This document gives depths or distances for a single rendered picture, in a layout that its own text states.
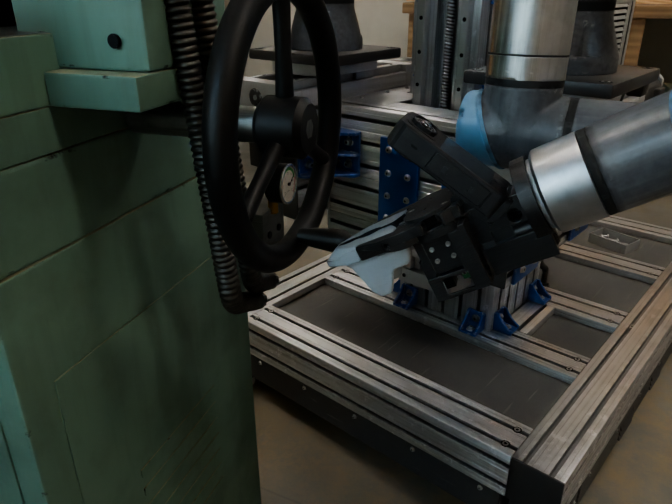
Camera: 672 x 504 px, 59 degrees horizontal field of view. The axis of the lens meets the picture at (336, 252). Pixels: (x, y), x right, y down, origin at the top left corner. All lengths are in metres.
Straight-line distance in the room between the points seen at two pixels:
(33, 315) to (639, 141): 0.53
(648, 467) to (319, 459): 0.70
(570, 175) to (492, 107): 0.14
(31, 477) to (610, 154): 0.60
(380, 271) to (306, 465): 0.84
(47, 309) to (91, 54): 0.23
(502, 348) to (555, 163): 0.86
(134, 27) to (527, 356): 1.02
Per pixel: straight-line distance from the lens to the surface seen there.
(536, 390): 1.26
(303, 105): 0.57
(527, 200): 0.50
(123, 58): 0.55
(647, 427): 1.60
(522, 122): 0.60
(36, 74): 0.58
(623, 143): 0.49
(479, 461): 1.11
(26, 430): 0.64
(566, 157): 0.50
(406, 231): 0.51
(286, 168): 0.89
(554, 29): 0.60
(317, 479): 1.31
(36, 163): 0.58
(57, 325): 0.63
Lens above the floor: 0.94
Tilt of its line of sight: 25 degrees down
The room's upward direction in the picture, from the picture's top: straight up
